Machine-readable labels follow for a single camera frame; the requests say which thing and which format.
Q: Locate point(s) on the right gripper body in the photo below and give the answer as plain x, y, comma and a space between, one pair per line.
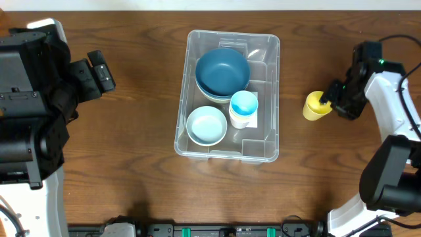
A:
343, 103

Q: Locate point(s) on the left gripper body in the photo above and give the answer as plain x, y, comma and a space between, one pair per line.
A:
87, 79

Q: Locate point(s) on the yellow cup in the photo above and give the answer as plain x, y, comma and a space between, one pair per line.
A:
313, 109
243, 117

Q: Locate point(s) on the light blue cup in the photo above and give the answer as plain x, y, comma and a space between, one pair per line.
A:
238, 102

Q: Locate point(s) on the cream cup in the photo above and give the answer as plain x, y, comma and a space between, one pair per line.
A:
240, 123

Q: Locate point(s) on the grey bowl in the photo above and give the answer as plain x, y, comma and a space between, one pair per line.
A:
206, 126

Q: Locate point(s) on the dark blue bowl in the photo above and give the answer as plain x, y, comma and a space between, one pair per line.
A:
222, 72
222, 97

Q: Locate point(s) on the cream bowl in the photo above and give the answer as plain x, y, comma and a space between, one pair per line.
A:
218, 100

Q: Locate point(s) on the pink cup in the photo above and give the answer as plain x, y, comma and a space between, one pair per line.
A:
239, 123

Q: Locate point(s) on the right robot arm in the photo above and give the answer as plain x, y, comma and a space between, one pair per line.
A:
386, 191

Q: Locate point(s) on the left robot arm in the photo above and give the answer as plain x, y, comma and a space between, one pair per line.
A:
41, 88

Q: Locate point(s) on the white label in container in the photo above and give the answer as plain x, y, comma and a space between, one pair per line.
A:
252, 107

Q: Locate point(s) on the clear plastic storage container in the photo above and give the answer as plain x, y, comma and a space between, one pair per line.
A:
249, 145

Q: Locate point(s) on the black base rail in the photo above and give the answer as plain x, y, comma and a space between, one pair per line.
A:
127, 226

